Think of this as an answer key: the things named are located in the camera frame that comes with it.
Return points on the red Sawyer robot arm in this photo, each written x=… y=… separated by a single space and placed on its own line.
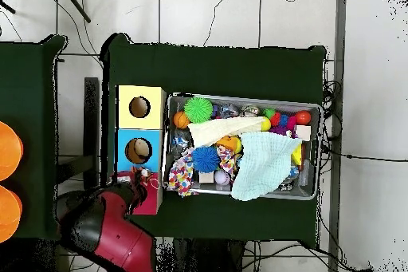
x=111 y=234

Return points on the orange basketball toy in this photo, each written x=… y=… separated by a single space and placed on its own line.
x=181 y=119

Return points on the orange round bowl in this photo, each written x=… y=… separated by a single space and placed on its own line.
x=7 y=151
x=7 y=214

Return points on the grey floor stand base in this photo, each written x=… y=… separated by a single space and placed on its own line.
x=70 y=167

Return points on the colourful polka dot cloth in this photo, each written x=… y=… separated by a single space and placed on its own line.
x=182 y=177

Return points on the green spiky ball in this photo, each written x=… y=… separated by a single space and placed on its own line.
x=198 y=110

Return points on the plain wooden block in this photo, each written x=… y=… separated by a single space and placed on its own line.
x=303 y=132

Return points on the mint green waffle cloth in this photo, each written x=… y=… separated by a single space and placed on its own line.
x=261 y=167

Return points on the blue spiky ball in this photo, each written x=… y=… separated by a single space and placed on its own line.
x=206 y=159

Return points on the dark green covered side table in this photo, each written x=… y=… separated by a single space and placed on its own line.
x=32 y=93

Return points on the clear mesh bin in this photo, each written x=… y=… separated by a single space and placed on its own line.
x=312 y=186

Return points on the black upright panel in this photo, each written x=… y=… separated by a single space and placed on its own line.
x=92 y=131

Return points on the cream yellow cloth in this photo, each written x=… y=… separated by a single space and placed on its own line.
x=223 y=128

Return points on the black rod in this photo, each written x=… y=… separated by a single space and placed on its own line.
x=75 y=4
x=6 y=6

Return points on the wooden box with three holes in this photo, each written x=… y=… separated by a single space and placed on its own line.
x=127 y=119

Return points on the small orange ball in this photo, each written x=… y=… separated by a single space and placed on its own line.
x=303 y=117

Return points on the yellow ball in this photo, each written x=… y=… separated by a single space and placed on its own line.
x=265 y=124

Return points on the dark green table cloth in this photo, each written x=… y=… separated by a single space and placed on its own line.
x=210 y=68

